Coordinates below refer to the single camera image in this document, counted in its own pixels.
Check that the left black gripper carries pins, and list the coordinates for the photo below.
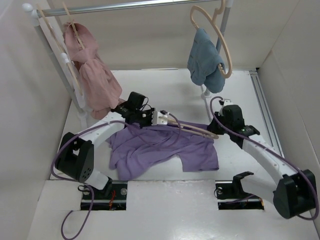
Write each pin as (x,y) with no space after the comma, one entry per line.
(149,111)

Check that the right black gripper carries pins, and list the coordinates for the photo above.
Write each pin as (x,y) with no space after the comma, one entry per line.
(213,128)

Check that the wooden hanger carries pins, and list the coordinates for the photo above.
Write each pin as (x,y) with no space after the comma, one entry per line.
(224,10)
(63,54)
(75,32)
(193,129)

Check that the purple t shirt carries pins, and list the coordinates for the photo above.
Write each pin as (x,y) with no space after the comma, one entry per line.
(134,151)

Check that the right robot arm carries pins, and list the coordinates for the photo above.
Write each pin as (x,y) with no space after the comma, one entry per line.
(293,191)

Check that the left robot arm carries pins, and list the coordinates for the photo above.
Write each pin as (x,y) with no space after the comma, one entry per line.
(76,155)

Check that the wooden hanger under pink dress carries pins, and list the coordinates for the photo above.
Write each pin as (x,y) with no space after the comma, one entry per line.
(75,32)

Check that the wooden hanger under blue garment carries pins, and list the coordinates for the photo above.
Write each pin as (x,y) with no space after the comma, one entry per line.
(224,10)

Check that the pink dress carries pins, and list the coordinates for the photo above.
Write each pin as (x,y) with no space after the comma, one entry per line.
(101,89)

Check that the blue garment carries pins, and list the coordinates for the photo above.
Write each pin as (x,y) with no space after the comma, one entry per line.
(203,63)

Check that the metal clothes rack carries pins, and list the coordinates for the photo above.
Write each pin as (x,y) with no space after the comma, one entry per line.
(61,68)

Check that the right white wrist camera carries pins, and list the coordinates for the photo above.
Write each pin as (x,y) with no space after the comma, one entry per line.
(225,102)

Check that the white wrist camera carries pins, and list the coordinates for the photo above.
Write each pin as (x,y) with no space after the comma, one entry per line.
(225,102)
(158,118)

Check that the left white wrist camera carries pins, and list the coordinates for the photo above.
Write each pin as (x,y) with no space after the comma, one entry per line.
(158,118)

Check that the aluminium rail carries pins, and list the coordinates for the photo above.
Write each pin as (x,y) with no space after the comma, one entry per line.
(266,114)

